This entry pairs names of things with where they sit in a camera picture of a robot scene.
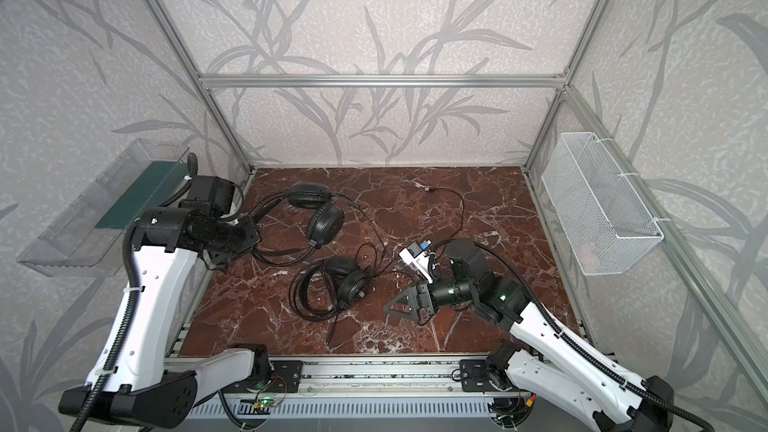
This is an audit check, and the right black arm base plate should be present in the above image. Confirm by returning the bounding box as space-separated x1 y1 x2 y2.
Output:
454 359 497 393

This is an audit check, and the clear plastic wall tray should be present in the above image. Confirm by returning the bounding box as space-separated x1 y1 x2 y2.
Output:
17 139 189 278

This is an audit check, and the green lit circuit board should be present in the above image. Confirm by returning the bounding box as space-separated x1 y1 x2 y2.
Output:
253 397 284 414

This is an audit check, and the aluminium front rail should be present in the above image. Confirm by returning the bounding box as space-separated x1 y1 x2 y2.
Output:
134 355 631 400

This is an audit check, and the small headphones black cable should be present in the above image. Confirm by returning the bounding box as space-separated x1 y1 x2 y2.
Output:
323 184 466 349

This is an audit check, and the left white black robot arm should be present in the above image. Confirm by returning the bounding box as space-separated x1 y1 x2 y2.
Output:
58 153 273 431

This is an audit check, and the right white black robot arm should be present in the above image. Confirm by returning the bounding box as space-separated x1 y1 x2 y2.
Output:
384 238 713 431

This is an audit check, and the white wire mesh basket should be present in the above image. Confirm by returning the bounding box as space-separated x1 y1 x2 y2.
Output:
542 132 664 276

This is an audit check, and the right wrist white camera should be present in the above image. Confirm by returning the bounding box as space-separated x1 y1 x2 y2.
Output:
399 240 440 284

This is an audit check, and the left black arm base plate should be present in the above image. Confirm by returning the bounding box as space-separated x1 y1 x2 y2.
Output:
265 360 304 394

